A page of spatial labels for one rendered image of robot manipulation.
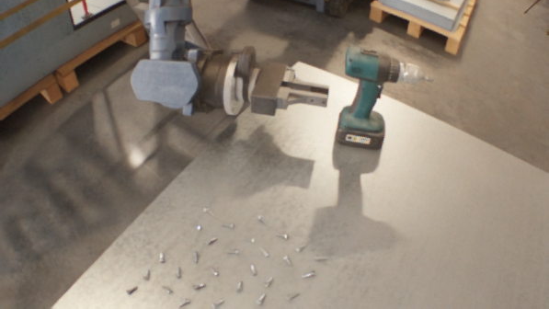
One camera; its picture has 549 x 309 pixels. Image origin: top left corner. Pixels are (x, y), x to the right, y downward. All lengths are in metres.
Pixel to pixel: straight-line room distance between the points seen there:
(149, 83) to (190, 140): 1.01
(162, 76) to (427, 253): 0.66
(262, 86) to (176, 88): 0.18
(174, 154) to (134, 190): 0.28
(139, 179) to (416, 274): 1.32
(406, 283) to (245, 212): 0.35
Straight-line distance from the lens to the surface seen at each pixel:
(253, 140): 0.83
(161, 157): 1.74
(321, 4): 2.84
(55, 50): 2.47
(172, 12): 0.83
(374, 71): 0.71
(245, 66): 0.75
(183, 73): 0.77
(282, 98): 0.75
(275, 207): 0.71
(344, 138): 0.81
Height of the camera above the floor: 1.24
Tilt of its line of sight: 45 degrees down
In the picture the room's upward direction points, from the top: 1 degrees clockwise
